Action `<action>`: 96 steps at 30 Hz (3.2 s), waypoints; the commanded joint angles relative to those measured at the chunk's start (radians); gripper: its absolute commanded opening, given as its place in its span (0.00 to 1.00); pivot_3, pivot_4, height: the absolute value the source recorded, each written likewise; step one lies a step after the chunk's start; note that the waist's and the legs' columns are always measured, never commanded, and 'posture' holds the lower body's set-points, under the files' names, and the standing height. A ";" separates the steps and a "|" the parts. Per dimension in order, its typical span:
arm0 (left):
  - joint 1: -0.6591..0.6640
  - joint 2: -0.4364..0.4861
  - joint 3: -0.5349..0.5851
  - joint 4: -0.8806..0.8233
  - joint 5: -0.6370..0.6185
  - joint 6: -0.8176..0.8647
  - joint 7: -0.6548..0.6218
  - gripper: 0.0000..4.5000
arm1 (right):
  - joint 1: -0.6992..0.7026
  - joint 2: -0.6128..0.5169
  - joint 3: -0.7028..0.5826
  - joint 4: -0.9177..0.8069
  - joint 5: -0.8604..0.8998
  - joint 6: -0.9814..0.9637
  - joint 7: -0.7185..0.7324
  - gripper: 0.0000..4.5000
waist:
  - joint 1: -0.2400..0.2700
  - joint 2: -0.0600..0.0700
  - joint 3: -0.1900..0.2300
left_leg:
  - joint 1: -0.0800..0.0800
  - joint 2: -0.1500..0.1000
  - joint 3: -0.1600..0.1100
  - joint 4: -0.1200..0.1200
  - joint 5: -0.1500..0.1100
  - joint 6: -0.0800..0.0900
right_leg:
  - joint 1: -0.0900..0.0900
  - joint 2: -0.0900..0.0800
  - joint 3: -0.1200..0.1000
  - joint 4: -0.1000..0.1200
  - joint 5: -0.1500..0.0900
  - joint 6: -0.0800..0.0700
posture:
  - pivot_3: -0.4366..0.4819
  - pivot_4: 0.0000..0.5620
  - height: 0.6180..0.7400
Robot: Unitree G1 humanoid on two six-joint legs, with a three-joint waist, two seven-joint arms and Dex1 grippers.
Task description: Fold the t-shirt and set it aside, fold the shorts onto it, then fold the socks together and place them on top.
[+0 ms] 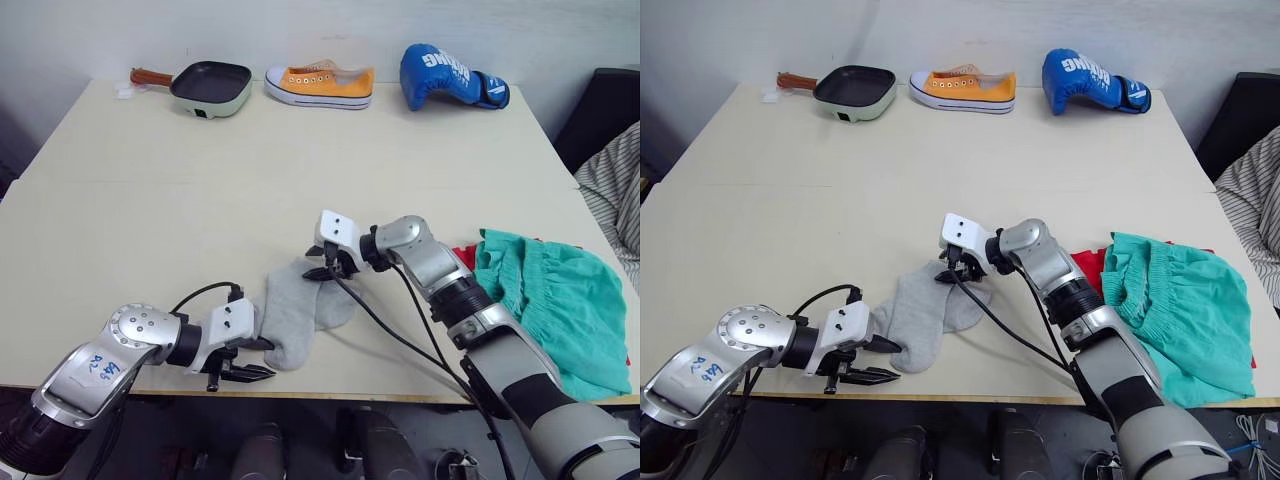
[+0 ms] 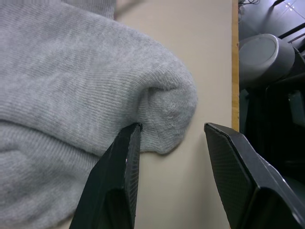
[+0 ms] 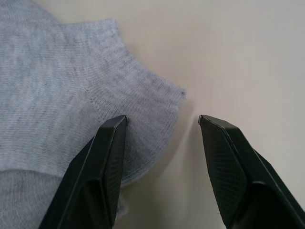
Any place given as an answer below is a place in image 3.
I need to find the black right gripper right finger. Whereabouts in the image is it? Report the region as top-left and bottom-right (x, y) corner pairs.
(198, 114), (305, 229)

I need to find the grey ankle sock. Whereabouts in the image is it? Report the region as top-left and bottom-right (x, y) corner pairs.
(0, 168), (130, 229)
(0, 0), (187, 189)

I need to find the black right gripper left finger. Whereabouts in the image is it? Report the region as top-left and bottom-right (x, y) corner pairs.
(39, 114), (129, 229)

